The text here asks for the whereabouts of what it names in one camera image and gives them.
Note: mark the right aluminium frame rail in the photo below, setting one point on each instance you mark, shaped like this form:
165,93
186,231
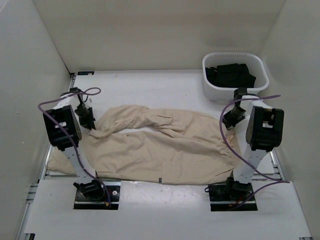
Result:
276,167

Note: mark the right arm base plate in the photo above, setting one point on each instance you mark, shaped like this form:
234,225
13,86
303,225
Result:
223,198

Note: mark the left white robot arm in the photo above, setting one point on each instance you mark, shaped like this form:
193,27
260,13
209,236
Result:
65,120

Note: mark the white plastic basket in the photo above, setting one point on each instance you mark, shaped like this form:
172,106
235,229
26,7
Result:
254,64

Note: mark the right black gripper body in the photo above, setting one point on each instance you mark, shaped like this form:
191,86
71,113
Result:
232,117

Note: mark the beige trousers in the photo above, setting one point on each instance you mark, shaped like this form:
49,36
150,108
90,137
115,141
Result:
134,142

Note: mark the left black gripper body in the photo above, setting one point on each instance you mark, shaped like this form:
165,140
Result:
85,114

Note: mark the black folded garment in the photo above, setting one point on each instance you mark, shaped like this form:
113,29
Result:
230,76

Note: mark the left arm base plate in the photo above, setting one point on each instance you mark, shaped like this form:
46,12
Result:
99,199

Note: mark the front aluminium rail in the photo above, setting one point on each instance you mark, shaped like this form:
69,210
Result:
175,182

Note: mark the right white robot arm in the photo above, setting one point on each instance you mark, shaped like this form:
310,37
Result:
264,132

